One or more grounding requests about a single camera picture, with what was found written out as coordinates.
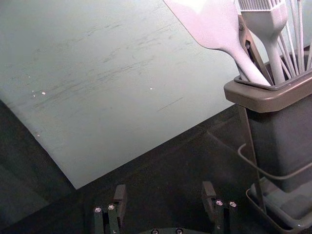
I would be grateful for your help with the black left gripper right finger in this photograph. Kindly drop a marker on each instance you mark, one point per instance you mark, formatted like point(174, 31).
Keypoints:
point(209, 197)

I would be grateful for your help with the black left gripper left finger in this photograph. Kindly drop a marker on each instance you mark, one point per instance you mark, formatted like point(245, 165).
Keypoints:
point(117, 214)

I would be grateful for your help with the black table cloth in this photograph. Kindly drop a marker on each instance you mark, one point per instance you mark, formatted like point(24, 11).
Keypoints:
point(158, 170)

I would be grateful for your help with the dark grey utensil holder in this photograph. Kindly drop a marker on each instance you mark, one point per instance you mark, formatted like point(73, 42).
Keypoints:
point(280, 136)

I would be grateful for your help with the steel kitchen tongs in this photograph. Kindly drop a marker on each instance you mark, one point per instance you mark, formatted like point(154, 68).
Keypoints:
point(253, 52)

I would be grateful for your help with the grey silicone spatula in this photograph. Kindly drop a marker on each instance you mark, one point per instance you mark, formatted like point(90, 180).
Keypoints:
point(214, 26)

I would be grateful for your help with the grey silicone pastry brush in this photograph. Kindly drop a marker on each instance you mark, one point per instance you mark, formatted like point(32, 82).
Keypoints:
point(263, 17)

